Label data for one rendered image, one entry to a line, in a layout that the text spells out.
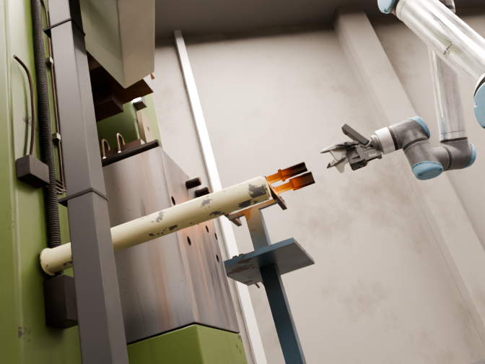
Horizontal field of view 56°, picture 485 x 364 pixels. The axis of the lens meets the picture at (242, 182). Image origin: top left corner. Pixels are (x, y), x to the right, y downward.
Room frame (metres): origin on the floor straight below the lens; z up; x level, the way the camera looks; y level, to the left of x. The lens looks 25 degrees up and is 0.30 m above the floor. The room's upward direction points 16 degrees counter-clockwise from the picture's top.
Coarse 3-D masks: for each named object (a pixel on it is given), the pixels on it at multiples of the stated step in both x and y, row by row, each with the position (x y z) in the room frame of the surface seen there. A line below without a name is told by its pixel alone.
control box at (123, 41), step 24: (96, 0) 0.56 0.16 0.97; (120, 0) 0.53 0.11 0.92; (144, 0) 0.57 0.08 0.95; (96, 24) 0.62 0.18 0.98; (120, 24) 0.58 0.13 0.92; (144, 24) 0.62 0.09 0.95; (96, 48) 0.69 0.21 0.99; (120, 48) 0.64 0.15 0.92; (144, 48) 0.68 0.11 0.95; (120, 72) 0.71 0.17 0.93; (144, 72) 0.74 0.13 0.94
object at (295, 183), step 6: (306, 174) 1.64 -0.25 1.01; (312, 174) 1.64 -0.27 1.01; (294, 180) 1.65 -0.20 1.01; (300, 180) 1.65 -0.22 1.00; (306, 180) 1.65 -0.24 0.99; (312, 180) 1.64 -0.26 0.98; (276, 186) 1.66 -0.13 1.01; (282, 186) 1.66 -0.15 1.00; (288, 186) 1.65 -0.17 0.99; (294, 186) 1.65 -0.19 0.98; (300, 186) 1.65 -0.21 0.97; (276, 192) 1.67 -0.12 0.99; (282, 192) 1.69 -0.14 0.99
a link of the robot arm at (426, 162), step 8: (408, 144) 1.42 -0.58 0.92; (416, 144) 1.41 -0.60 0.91; (424, 144) 1.41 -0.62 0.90; (408, 152) 1.43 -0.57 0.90; (416, 152) 1.41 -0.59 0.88; (424, 152) 1.40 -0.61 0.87; (432, 152) 1.41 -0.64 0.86; (440, 152) 1.42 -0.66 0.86; (408, 160) 1.45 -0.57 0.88; (416, 160) 1.42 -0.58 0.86; (424, 160) 1.41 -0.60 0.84; (432, 160) 1.41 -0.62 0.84; (440, 160) 1.42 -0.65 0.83; (448, 160) 1.44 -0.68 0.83; (416, 168) 1.43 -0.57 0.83; (424, 168) 1.41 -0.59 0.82; (432, 168) 1.41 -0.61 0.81; (440, 168) 1.42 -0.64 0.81; (416, 176) 1.45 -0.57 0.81; (424, 176) 1.45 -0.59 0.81; (432, 176) 1.47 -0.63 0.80
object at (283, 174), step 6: (300, 162) 1.52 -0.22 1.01; (288, 168) 1.53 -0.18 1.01; (294, 168) 1.53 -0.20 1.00; (300, 168) 1.53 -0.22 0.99; (306, 168) 1.52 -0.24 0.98; (276, 174) 1.54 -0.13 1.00; (282, 174) 1.53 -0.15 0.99; (288, 174) 1.53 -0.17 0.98; (294, 174) 1.54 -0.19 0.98; (270, 180) 1.54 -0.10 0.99; (276, 180) 1.55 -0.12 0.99; (282, 180) 1.55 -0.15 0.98
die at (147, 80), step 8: (88, 56) 1.04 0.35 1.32; (88, 64) 1.05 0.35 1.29; (96, 64) 1.04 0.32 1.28; (96, 72) 1.06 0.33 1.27; (104, 72) 1.07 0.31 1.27; (96, 80) 1.09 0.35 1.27; (104, 80) 1.10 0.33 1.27; (112, 80) 1.11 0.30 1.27; (144, 80) 1.16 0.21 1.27; (96, 88) 1.13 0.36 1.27; (120, 88) 1.16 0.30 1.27; (128, 88) 1.17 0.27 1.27; (136, 88) 1.18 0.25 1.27; (144, 88) 1.19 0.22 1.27; (152, 88) 1.22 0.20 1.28; (128, 96) 1.21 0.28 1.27; (136, 96) 1.22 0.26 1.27
